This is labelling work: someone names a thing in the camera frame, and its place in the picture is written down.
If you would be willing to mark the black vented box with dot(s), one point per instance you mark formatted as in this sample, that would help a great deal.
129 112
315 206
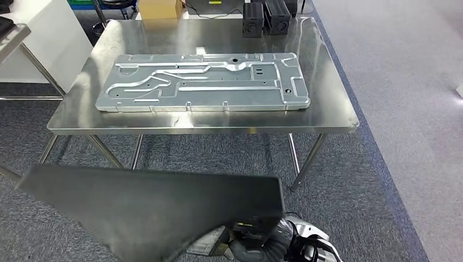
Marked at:
277 18
253 21

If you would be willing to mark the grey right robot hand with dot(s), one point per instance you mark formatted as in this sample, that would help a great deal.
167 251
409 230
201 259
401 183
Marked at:
209 242

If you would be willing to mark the black round stool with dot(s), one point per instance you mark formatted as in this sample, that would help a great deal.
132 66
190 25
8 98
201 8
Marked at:
115 3

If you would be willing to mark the white cabinet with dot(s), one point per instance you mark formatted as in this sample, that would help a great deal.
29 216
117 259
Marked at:
47 47

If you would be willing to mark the large stamped metal panel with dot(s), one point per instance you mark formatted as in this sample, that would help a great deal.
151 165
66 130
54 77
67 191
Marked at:
217 96

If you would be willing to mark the stainless steel workbench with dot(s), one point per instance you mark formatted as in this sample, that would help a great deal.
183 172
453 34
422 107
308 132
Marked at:
202 36

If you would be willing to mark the black plastic plate frame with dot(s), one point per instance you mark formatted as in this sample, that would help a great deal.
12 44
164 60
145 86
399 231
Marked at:
144 209

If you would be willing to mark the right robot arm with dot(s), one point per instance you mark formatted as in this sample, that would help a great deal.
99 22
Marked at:
267 246

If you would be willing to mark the black part stack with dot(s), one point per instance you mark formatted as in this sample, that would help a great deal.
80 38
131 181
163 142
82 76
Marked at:
5 25

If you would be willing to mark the stainless steel table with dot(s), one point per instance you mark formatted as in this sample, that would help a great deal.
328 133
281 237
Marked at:
16 38

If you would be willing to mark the green plastic crate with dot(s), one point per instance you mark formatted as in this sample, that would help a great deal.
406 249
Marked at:
79 2

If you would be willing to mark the brown cardboard box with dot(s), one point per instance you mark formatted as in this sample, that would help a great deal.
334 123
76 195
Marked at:
159 9

